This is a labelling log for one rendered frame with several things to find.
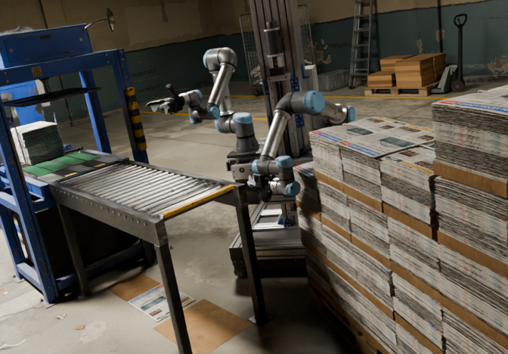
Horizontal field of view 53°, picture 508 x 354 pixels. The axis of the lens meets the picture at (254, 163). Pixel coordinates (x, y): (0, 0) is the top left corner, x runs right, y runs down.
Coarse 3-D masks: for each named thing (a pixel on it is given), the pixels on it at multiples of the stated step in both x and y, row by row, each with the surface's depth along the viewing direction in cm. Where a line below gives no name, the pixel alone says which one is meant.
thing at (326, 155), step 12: (312, 132) 236; (324, 132) 232; (336, 132) 228; (348, 132) 226; (360, 132) 223; (312, 144) 239; (324, 144) 225; (336, 144) 214; (324, 156) 229; (336, 156) 217; (324, 168) 233; (336, 168) 221; (336, 180) 223
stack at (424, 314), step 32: (320, 192) 244; (320, 224) 251; (352, 224) 219; (384, 224) 193; (352, 256) 225; (416, 256) 178; (352, 288) 233; (384, 288) 203; (416, 288) 182; (384, 320) 211; (416, 320) 187; (416, 352) 193
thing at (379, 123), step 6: (360, 120) 244; (366, 120) 242; (372, 120) 240; (378, 120) 238; (384, 120) 236; (390, 120) 235; (396, 120) 233; (366, 126) 232; (372, 126) 230; (378, 126) 228; (384, 126) 226; (390, 126) 225; (396, 126) 223
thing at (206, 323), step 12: (204, 300) 314; (192, 312) 303; (204, 312) 301; (216, 312) 299; (228, 312) 297; (168, 324) 295; (192, 324) 291; (204, 324) 289; (216, 324) 287; (228, 324) 285; (240, 324) 283; (168, 336) 284; (192, 336) 280; (204, 336) 278; (216, 336) 277; (228, 336) 275; (192, 348) 270; (204, 348) 268
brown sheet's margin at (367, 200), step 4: (344, 184) 217; (344, 188) 217; (348, 188) 213; (352, 188) 209; (344, 192) 218; (348, 192) 214; (352, 192) 210; (356, 192) 207; (352, 196) 211; (356, 196) 208; (360, 196) 205; (364, 196) 201; (360, 200) 206; (364, 200) 202; (368, 200) 199; (372, 200) 196; (376, 200) 193; (368, 204) 200; (372, 204) 197; (376, 204) 194; (380, 204) 191; (376, 208) 195; (380, 208) 192; (380, 212) 193
